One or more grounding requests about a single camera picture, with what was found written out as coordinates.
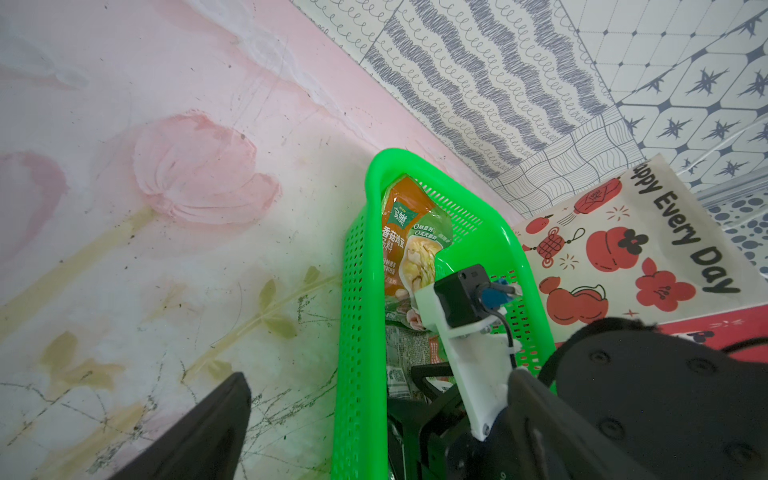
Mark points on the white red paper bag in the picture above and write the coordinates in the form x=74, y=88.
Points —
x=641, y=247

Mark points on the orange mushroom soup packet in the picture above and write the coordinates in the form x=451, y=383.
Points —
x=414, y=230

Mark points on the green seaweed packet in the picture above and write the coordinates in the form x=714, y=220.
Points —
x=405, y=349

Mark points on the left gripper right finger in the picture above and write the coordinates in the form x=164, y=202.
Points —
x=544, y=427

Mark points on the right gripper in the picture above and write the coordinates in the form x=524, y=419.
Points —
x=678, y=408

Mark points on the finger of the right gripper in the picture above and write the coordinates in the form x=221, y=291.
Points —
x=429, y=440
x=420, y=375

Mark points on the green plastic basket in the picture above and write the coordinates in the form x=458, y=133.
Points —
x=481, y=236

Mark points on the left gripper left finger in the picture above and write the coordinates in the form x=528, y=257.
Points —
x=204, y=444

